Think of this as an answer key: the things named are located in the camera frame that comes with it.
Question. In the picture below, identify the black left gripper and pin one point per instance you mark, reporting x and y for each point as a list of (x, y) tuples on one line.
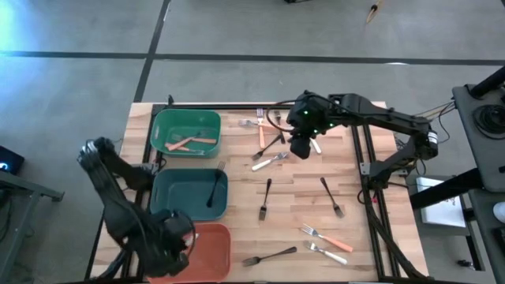
[(173, 236)]

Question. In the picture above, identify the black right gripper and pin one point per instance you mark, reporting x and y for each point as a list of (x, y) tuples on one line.
[(304, 120)]

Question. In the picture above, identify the black fork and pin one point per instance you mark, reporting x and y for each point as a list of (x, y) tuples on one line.
[(266, 193), (215, 185), (276, 255), (268, 146), (329, 193), (277, 116)]

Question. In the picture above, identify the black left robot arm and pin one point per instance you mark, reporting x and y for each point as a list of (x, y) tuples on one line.
[(114, 197)]

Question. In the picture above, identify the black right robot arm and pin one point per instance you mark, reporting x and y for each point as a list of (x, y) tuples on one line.
[(386, 118)]

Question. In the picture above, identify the blue-grey plastic bin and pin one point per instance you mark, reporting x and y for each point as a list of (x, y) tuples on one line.
[(177, 193)]

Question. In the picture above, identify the coral orange plastic bin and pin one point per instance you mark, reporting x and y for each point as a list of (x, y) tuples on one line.
[(213, 256)]

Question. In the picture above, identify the mint green plastic bin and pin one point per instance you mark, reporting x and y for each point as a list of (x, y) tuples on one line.
[(185, 118)]

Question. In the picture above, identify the yellow-tipped tool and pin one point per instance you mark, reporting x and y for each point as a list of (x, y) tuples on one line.
[(372, 13)]

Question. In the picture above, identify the grey metal bench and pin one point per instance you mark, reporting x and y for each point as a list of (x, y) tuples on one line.
[(27, 187)]

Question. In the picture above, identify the black support beam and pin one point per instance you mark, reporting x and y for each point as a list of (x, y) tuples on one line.
[(446, 188)]

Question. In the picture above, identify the white box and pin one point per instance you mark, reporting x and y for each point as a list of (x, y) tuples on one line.
[(442, 205)]

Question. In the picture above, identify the grey side desk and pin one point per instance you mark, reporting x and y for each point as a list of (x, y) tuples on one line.
[(473, 150)]

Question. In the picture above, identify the black device with blue light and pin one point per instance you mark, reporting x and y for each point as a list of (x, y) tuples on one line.
[(10, 159)]

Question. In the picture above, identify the black pole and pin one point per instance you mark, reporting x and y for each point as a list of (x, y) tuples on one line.
[(489, 83)]

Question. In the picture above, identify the white round object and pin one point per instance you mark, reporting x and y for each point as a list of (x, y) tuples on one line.
[(500, 212)]

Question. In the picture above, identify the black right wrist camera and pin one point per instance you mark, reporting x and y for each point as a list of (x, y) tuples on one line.
[(301, 148)]

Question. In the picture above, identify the black frame clamp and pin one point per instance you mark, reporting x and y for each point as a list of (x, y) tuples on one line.
[(170, 99)]

